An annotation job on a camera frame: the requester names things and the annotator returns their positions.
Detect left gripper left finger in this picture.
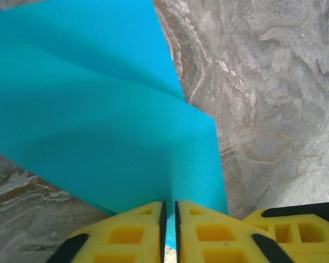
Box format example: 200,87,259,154
46,201,167,263

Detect blue paper sheet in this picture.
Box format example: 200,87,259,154
0,0,230,247

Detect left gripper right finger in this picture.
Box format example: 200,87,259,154
174,201,294,263

